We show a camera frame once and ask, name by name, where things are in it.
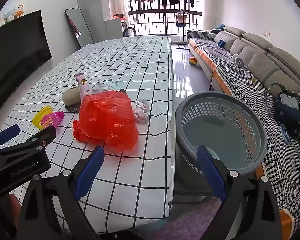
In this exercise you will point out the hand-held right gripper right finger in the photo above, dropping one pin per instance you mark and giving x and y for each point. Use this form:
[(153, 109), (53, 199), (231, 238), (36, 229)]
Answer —
[(211, 172)]

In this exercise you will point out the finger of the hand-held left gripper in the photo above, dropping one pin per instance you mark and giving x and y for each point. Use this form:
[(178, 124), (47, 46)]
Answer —
[(7, 133), (43, 133)]

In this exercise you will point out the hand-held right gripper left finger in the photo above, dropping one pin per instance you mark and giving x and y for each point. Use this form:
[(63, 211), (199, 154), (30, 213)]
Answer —
[(90, 172)]

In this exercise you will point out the grey perforated laundry basket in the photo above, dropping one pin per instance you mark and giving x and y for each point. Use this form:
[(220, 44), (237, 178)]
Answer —
[(230, 130)]

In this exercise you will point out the beige fluffy hair clip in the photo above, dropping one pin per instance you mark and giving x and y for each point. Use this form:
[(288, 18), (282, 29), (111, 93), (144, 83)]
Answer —
[(71, 96)]

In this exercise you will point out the pink toy basket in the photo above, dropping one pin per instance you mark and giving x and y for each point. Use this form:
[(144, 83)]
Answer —
[(56, 117)]

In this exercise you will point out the purple rug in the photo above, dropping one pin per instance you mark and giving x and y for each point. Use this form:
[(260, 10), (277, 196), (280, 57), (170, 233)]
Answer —
[(190, 220)]

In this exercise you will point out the red plastic bag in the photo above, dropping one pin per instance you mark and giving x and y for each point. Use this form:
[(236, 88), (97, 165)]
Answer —
[(107, 122)]

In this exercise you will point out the pink snack packet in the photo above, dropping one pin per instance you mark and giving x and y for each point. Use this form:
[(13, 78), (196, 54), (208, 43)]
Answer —
[(83, 86)]

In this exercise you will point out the black television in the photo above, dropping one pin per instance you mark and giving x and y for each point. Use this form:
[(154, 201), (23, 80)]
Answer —
[(15, 55)]

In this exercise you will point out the white light-blue packet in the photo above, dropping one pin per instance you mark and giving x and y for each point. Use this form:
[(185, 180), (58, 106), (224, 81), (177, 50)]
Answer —
[(107, 86)]

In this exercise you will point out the crumpled pink white wrapper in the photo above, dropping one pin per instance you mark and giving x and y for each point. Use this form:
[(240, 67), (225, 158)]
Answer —
[(140, 110)]

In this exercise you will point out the small blue white pouch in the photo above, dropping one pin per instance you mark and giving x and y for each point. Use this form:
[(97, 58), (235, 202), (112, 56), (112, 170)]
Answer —
[(285, 132)]

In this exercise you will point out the dark blue headset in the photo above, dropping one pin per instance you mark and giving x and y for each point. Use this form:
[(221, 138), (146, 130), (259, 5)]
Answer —
[(290, 115)]

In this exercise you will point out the grey sofa with checked cover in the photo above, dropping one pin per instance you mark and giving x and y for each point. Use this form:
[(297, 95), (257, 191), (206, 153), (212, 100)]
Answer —
[(227, 67)]

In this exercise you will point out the white checked tablecloth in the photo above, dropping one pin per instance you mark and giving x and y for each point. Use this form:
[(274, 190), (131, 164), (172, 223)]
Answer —
[(130, 62)]

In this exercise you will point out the colourful ball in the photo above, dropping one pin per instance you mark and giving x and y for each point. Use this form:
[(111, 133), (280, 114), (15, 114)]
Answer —
[(193, 61)]

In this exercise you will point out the leaning mirror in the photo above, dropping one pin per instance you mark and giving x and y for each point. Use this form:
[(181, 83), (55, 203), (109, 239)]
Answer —
[(83, 27)]

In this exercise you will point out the small white fan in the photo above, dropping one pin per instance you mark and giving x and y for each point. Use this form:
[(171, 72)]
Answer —
[(238, 60)]

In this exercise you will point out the beige sofa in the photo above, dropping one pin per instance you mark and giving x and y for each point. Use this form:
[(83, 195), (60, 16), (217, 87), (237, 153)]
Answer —
[(257, 60)]

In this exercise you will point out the orange white plush toy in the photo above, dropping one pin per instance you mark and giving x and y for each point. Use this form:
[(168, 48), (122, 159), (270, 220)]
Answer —
[(19, 10)]

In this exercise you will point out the white cabinet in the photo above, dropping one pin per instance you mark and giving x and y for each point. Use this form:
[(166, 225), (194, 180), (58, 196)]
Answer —
[(113, 28)]

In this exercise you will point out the black round hoop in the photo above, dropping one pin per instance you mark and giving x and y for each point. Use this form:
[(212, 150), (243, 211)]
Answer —
[(127, 31)]

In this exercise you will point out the blue cloth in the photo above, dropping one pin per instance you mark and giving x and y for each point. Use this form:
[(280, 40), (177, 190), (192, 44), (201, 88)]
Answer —
[(220, 26)]

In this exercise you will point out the black garment stand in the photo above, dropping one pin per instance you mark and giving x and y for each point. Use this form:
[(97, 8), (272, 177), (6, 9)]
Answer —
[(181, 20)]

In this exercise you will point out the black window grille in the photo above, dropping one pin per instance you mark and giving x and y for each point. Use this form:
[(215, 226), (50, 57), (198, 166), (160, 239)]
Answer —
[(150, 17)]

